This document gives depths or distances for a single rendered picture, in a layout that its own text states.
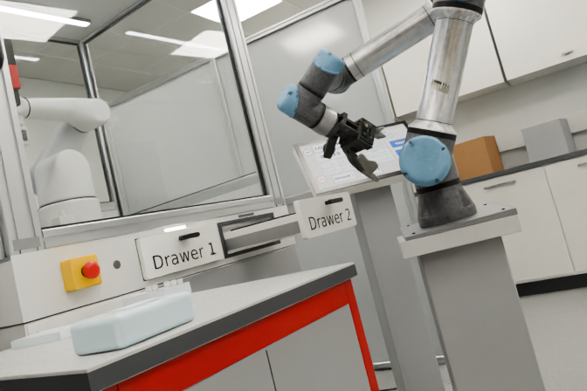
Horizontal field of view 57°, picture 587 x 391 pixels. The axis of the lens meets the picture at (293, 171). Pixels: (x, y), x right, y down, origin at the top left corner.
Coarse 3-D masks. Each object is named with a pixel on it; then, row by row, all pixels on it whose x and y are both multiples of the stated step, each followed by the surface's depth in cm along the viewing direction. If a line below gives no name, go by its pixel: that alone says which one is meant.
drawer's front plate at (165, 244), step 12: (192, 228) 158; (204, 228) 162; (216, 228) 166; (144, 240) 143; (156, 240) 146; (168, 240) 149; (192, 240) 157; (204, 240) 160; (216, 240) 164; (144, 252) 142; (156, 252) 145; (168, 252) 148; (180, 252) 152; (192, 252) 155; (204, 252) 159; (216, 252) 163; (144, 264) 141; (156, 264) 144; (168, 264) 147; (180, 264) 151; (192, 264) 154; (144, 276) 142; (156, 276) 143
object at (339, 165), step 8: (368, 152) 225; (376, 152) 225; (384, 152) 225; (336, 160) 222; (344, 160) 222; (376, 160) 221; (384, 160) 221; (328, 168) 218; (336, 168) 218; (344, 168) 218; (352, 168) 218
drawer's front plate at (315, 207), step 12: (348, 192) 174; (300, 204) 152; (312, 204) 156; (324, 204) 161; (336, 204) 167; (348, 204) 172; (300, 216) 151; (312, 216) 155; (324, 216) 160; (336, 216) 165; (300, 228) 151; (312, 228) 153; (324, 228) 158; (336, 228) 163
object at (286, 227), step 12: (288, 216) 156; (252, 228) 163; (264, 228) 161; (276, 228) 158; (288, 228) 156; (228, 240) 169; (240, 240) 166; (252, 240) 163; (264, 240) 161; (276, 240) 159
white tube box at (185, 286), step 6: (186, 282) 119; (162, 288) 123; (168, 288) 114; (174, 288) 115; (180, 288) 116; (186, 288) 118; (138, 294) 122; (144, 294) 115; (150, 294) 114; (156, 294) 113; (162, 294) 112; (168, 294) 113; (126, 300) 117; (132, 300) 116; (138, 300) 116
